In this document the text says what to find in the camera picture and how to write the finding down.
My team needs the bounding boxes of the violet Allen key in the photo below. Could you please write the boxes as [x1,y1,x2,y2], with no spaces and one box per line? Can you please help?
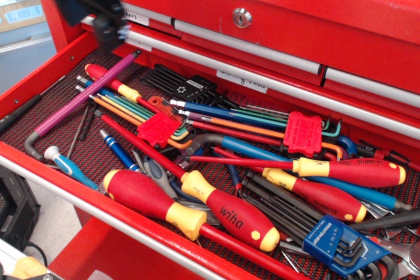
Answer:
[24,49,142,161]

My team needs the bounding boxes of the thin black Allen key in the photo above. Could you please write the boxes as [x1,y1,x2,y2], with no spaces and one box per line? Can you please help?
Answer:
[66,102,97,158]

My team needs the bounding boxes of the black torx key set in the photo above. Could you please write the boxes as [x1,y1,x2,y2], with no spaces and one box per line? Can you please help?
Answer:
[144,64,239,110]

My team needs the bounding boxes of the large blue sleeve Allen key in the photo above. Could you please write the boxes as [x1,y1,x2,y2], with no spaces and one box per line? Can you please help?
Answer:
[185,134,411,210]

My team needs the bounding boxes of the white Markers label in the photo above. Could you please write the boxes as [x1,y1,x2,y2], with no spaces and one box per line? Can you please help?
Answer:
[123,9,150,26]

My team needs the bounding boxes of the small red yellow screwdriver back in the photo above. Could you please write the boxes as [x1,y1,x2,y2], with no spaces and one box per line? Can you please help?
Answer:
[85,64,161,113]

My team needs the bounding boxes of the red holder rainbow hex keys left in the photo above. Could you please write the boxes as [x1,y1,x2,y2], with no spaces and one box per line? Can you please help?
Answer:
[91,83,194,150]

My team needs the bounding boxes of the red holder rainbow hex keys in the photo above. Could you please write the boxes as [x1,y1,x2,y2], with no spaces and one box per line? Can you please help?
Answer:
[170,100,357,159]
[91,83,194,150]

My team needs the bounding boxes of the blue metal pen screwdriver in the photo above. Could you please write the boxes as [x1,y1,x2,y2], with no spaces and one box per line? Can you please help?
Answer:
[100,129,141,172]

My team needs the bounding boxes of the blue white precision screwdriver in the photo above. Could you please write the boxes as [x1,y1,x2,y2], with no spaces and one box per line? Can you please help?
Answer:
[44,146,98,190]

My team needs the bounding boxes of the silver chest lock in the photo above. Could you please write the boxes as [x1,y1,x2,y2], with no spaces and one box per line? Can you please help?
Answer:
[232,8,253,28]

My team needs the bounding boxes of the black pen tool left edge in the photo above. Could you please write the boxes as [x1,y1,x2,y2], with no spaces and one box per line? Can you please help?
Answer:
[1,75,66,134]

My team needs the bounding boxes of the big red yellow screwdriver front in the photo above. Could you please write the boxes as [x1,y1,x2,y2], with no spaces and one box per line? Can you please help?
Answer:
[104,170,305,279]

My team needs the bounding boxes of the open red drawer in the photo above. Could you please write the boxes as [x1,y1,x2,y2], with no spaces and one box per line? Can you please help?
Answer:
[1,26,419,279]

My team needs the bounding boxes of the white handwritten drawer label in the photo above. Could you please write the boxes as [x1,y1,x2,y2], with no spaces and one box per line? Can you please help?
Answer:
[216,70,268,94]

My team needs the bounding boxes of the black box on floor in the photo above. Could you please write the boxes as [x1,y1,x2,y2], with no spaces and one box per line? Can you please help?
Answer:
[1,166,41,250]

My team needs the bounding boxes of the red holder rainbow hex keys right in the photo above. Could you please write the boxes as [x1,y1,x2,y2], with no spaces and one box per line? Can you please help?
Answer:
[170,100,357,159]

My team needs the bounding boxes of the large red yellow Wiha screwdriver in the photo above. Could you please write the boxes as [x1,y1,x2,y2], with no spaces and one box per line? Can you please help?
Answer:
[101,115,280,252]

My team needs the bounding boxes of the black red drawer liner mat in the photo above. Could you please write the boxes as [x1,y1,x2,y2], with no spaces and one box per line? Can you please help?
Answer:
[1,47,420,280]

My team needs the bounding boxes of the red yellow screwdriver right lower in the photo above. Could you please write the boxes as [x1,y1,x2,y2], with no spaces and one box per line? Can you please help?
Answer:
[215,157,367,223]

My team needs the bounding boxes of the black red tool right edge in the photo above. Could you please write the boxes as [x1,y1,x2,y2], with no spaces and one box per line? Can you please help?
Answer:
[356,140,419,172]

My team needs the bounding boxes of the red yellow screwdriver right upper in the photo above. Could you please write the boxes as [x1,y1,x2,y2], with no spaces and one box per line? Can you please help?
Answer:
[186,155,406,188]

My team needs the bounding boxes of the blue holder black hex keys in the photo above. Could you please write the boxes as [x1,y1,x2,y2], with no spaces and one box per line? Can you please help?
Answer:
[241,172,399,279]

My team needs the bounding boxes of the silver combination wrench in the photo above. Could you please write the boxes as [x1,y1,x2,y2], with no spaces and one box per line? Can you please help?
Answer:
[370,237,419,279]

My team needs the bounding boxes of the grey blue handled pliers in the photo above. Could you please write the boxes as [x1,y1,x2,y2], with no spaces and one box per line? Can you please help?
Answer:
[132,150,200,203]

